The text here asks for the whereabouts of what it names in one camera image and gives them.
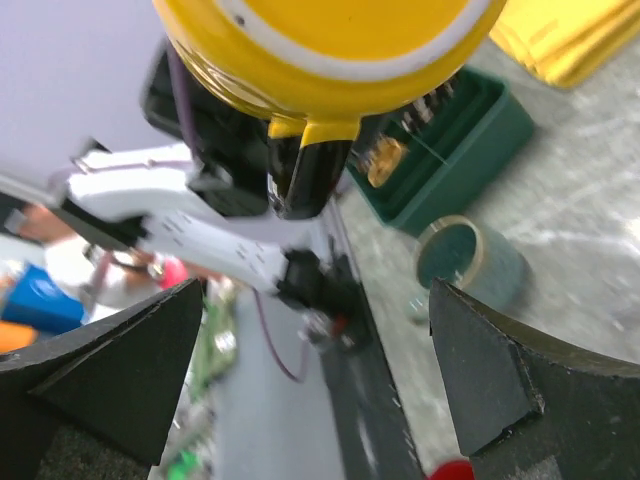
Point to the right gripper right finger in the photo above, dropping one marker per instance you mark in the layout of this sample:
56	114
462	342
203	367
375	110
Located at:
526	405

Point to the grey-green glazed mug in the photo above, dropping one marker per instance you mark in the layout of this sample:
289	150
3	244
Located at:
473	257

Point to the yellow mug black handle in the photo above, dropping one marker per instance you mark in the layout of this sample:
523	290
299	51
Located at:
313	70

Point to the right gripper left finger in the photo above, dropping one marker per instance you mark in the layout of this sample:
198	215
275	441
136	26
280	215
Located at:
98	402

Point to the yellow folded cloth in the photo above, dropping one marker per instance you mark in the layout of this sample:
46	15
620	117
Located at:
562	42

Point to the green compartment tray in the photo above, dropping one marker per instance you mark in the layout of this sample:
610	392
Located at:
477	127

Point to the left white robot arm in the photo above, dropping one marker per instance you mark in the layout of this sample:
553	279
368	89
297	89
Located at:
210	199

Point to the black front base bar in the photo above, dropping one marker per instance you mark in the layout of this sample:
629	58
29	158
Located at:
374	437

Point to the red mug black handle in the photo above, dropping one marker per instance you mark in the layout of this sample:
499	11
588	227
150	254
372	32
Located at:
456	469

